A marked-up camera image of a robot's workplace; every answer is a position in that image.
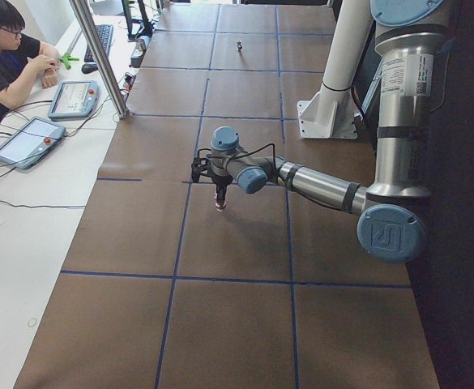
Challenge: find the near teach pendant tablet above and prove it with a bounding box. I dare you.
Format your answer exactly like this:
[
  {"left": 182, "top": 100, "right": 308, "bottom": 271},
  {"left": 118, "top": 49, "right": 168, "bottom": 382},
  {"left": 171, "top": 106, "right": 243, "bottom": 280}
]
[{"left": 0, "top": 117, "right": 66, "bottom": 170}]

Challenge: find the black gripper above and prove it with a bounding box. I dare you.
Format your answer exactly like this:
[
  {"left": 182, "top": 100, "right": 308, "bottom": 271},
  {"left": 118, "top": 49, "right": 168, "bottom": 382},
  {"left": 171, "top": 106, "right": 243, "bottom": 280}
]
[{"left": 213, "top": 176, "right": 231, "bottom": 197}]

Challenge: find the aluminium frame post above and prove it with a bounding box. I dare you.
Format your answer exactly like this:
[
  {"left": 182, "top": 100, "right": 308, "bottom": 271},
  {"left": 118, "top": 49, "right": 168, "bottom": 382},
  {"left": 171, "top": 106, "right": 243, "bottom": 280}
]
[{"left": 69, "top": 0, "right": 130, "bottom": 119}]

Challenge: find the far teach pendant tablet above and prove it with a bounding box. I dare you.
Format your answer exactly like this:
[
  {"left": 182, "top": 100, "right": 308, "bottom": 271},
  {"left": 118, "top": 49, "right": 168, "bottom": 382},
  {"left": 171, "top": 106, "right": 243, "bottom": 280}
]
[{"left": 48, "top": 80, "right": 99, "bottom": 121}]

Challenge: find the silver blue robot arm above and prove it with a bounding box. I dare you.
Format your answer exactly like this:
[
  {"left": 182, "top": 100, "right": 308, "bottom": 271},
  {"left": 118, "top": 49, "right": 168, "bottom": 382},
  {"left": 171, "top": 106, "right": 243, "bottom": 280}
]
[{"left": 192, "top": 1, "right": 457, "bottom": 263}]

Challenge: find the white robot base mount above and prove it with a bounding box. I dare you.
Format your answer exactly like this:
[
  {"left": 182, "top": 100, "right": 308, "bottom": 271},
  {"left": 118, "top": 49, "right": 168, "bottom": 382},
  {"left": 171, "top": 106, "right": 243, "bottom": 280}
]
[{"left": 297, "top": 0, "right": 373, "bottom": 140}]

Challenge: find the black keyboard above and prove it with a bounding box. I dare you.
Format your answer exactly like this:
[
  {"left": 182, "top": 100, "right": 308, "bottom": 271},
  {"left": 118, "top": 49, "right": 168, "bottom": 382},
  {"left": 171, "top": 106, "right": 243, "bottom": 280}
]
[{"left": 83, "top": 24, "right": 115, "bottom": 63}]

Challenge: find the seated person in black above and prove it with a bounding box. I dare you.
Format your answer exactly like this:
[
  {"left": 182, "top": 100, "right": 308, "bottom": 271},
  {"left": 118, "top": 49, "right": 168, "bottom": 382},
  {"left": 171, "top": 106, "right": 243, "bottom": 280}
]
[{"left": 0, "top": 1, "right": 60, "bottom": 123}]

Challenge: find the green plastic tool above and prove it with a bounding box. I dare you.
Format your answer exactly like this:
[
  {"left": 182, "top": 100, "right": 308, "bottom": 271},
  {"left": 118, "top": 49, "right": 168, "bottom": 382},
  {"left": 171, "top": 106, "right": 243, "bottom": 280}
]
[{"left": 59, "top": 52, "right": 79, "bottom": 70}]

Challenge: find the black monitor stand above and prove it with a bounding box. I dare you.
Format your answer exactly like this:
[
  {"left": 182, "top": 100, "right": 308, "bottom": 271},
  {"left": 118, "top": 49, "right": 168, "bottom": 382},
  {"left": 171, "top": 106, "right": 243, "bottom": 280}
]
[{"left": 122, "top": 0, "right": 162, "bottom": 42}]

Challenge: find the white PPR valve with metal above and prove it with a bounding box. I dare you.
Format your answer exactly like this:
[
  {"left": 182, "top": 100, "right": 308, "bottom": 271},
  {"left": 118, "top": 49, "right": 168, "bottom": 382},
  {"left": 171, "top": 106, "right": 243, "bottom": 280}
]
[{"left": 214, "top": 193, "right": 226, "bottom": 212}]

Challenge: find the black computer mouse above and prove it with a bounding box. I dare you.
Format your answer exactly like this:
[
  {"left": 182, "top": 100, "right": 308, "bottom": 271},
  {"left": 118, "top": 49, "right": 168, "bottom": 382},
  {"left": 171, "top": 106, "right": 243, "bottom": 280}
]
[{"left": 81, "top": 62, "right": 98, "bottom": 75}]

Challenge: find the teach pendant tablet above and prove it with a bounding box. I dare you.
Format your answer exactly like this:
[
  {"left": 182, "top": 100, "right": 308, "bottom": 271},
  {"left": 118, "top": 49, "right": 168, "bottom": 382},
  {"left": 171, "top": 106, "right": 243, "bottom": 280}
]
[
  {"left": 48, "top": 80, "right": 99, "bottom": 121},
  {"left": 0, "top": 117, "right": 66, "bottom": 170}
]

